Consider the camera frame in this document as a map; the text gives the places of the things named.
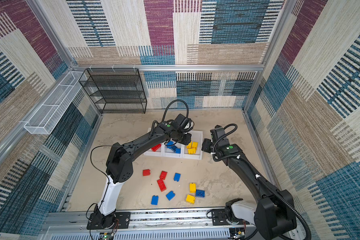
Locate red lego brick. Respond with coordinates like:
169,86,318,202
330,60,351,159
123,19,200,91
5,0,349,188
160,171,168,180
143,169,151,177
157,179,167,192
151,144,161,152

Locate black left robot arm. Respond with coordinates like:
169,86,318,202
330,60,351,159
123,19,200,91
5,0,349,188
87,114,194,231

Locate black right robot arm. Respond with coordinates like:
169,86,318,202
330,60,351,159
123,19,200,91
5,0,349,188
202,139,297,240

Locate white three-compartment bin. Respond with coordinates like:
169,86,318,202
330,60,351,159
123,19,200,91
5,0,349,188
144,130,204,160

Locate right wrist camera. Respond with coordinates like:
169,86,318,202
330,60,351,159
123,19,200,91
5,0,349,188
210,125,226,143

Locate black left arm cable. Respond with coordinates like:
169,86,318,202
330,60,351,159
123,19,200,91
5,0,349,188
149,99,190,139

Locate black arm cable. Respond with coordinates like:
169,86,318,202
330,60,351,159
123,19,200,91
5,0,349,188
212,123,312,240
149,99,190,139

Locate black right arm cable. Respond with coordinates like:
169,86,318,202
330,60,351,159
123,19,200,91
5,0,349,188
212,123,312,240

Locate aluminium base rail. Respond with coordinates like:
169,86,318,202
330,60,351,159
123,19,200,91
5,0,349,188
38,207,262,240

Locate black wire shelf rack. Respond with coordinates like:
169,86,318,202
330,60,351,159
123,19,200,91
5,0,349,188
79,68,147,114

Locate white wire mesh basket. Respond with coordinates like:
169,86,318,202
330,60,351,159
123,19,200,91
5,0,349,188
24,71,83,135

